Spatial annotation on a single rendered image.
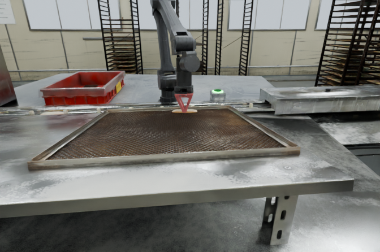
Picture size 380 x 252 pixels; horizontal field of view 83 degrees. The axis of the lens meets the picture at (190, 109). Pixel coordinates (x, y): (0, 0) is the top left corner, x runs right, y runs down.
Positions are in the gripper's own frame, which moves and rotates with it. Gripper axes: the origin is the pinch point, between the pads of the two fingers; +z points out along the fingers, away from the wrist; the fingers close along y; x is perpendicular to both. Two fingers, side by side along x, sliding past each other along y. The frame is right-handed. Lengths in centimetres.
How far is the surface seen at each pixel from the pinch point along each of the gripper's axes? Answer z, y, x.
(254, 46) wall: -69, 476, -135
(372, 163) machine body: 22, 0, -72
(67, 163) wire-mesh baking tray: 1, -48, 17
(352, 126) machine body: 10, 9, -69
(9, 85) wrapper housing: -9, 20, 89
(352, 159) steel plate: 13, -16, -53
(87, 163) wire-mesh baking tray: 0.8, -47.1, 13.5
